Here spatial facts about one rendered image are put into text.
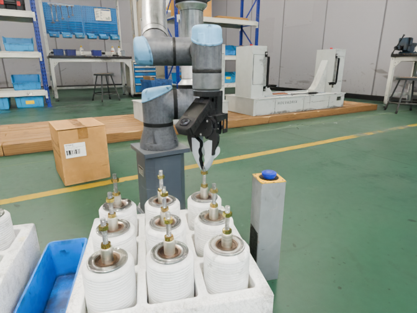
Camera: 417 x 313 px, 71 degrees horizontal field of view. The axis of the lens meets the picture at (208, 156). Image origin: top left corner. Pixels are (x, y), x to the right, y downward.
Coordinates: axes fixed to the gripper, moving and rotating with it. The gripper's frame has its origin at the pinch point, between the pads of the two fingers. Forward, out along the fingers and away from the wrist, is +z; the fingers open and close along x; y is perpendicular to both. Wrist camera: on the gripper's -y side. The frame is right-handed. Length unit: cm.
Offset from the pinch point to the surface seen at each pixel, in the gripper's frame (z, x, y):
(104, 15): -117, 464, 358
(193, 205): 10.2, 0.3, -4.1
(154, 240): 11.3, -0.7, -20.7
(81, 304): 16.5, 2.1, -38.2
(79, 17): -111, 487, 317
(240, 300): 16.7, -22.6, -21.2
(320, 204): 35, -20, 67
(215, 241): 9.1, -14.3, -16.8
